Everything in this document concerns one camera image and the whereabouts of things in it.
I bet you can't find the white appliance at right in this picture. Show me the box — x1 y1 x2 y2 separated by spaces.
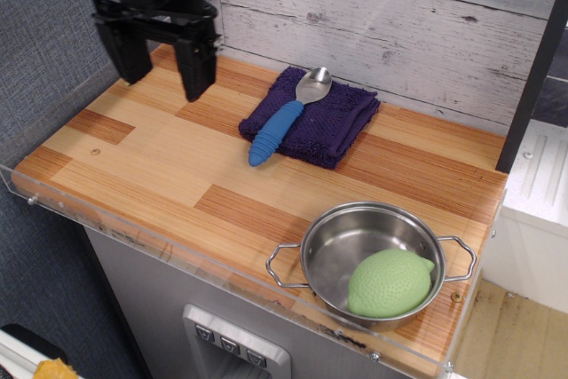
481 119 568 316

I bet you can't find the dark right shelf post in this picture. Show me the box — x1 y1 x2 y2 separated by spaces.
495 0 567 173

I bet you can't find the clear acrylic table guard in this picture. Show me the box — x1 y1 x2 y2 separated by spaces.
4 151 507 378

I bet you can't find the violet folded cloth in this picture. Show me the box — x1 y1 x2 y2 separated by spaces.
239 67 380 170

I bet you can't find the stainless steel pot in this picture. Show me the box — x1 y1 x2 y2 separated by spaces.
265 201 478 334

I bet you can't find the blue handled metal spoon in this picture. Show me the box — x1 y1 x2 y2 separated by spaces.
248 67 332 167

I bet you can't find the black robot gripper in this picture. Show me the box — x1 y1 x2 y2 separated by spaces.
93 0 217 102

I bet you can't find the yellow object at corner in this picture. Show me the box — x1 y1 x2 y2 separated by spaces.
32 359 79 379

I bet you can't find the grey cabinet with dispenser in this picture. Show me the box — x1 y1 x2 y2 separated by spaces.
86 229 402 378

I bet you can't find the green plastic lime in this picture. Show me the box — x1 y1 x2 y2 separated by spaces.
347 249 435 319

